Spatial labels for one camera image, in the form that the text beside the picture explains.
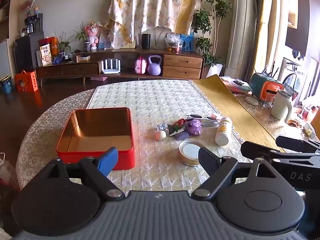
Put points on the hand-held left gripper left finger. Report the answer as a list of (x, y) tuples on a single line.
[(108, 160)]

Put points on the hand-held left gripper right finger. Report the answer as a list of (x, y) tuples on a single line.
[(208, 158)]

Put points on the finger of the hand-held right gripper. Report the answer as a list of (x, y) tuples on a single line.
[(252, 151), (292, 143)]

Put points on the white bottle yellow label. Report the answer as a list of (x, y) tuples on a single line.
[(223, 133)]

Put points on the red tin box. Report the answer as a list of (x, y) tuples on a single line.
[(77, 158)]

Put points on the purple toy figure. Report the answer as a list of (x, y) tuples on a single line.
[(193, 127)]

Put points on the purple block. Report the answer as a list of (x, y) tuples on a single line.
[(181, 135)]

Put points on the pink eraser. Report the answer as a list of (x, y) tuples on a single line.
[(217, 116)]

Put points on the black round lid cup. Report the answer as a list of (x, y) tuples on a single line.
[(196, 116)]

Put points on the cream egg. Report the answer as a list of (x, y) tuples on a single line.
[(160, 135)]

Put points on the small clear bottle black cap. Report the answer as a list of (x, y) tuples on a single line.
[(163, 127)]

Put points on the clear glass cup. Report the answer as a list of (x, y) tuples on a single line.
[(267, 101)]

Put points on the golden table mat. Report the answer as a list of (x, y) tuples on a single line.
[(232, 105)]

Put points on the white coaster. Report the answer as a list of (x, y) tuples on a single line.
[(251, 100)]

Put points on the washing machine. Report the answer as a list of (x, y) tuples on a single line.
[(291, 80)]

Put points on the stack of books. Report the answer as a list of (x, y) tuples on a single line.
[(236, 86)]

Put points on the green orange utensil box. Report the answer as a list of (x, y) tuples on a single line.
[(260, 82)]

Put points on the gold lace tablecloth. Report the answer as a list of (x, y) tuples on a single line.
[(50, 120)]

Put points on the pink tray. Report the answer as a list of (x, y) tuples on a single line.
[(98, 78)]

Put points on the white router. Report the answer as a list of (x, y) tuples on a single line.
[(111, 70)]

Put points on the wooden TV cabinet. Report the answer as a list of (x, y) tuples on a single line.
[(182, 65)]

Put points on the pink toy case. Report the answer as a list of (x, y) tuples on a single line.
[(140, 66)]

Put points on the clear bottle red cap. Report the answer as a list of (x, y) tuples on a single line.
[(7, 172)]

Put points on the purple kettlebell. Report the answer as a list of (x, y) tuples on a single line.
[(154, 67)]

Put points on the small white box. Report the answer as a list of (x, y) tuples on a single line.
[(83, 58)]

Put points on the blue toy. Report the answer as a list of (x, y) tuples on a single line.
[(57, 60)]

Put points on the orange gift box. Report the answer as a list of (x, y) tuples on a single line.
[(26, 81)]

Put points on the orchid plant striped pot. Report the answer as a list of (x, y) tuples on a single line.
[(86, 46)]

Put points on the blue picture card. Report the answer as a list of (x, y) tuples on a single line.
[(187, 42)]

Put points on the white standing air conditioner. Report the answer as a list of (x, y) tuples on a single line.
[(243, 30)]

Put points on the plastic bag of fruit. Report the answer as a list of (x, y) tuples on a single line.
[(173, 42)]

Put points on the white snack bag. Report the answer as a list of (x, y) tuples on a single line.
[(46, 55)]

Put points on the small potted plant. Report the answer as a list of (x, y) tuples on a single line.
[(63, 46)]

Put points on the black cylinder speaker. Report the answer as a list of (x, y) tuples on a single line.
[(146, 41)]

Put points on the pink plush doll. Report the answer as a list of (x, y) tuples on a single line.
[(92, 36)]

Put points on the teal bucket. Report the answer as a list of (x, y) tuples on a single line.
[(6, 85)]

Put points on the yellow curtain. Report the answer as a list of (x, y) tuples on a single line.
[(265, 17)]

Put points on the red gift bag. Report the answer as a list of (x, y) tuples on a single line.
[(50, 41)]

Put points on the black fridge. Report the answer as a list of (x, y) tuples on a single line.
[(25, 52)]

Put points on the tall green plant white pot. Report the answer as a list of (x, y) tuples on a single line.
[(202, 21)]

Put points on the black coffee machine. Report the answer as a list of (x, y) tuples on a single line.
[(33, 23)]

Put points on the floral cloth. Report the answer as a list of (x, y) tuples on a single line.
[(150, 5)]

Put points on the small doll figurine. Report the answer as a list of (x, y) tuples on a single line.
[(36, 10)]

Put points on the vase with pink flowers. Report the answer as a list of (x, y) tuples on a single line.
[(26, 7)]

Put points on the tall wall cabinet unit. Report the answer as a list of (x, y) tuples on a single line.
[(5, 12)]

